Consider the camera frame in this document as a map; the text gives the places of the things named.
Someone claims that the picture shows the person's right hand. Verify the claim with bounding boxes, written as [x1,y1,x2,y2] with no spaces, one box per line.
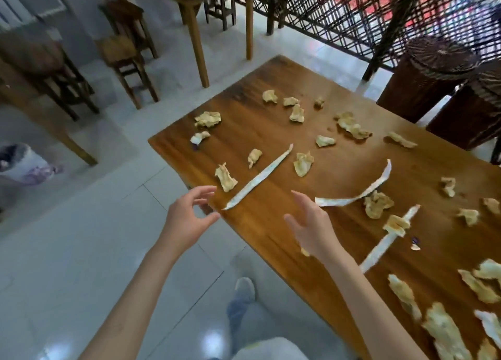
[283,190,345,265]

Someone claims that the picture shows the person's left hand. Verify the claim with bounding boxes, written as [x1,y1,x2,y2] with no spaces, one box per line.
[160,185,222,255]

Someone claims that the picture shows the used napkins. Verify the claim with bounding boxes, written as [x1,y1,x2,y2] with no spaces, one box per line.
[189,89,501,360]

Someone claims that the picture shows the person's left forearm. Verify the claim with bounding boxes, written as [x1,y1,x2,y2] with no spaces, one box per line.
[78,240,185,360]

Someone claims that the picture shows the person's right forearm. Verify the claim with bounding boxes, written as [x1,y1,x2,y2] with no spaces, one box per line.
[323,250,430,360]

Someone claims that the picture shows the dark wooden table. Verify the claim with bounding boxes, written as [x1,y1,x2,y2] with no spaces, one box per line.
[148,54,501,360]

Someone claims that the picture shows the light wooden table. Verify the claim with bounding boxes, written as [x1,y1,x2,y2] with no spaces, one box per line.
[111,0,254,89]
[0,58,99,167]

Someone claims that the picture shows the white bin with plastic bag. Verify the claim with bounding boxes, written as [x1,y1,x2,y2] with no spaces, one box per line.
[0,143,64,186]

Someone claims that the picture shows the brown wicker lidded basket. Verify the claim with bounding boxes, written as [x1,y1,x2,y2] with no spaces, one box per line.
[425,60,501,150]
[376,35,480,124]

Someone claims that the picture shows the dark wooden lattice screen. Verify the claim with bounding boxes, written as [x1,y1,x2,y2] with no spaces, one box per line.
[234,0,501,82]

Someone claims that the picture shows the round dark wooden stool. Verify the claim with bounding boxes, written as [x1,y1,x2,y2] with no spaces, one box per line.
[0,31,100,122]

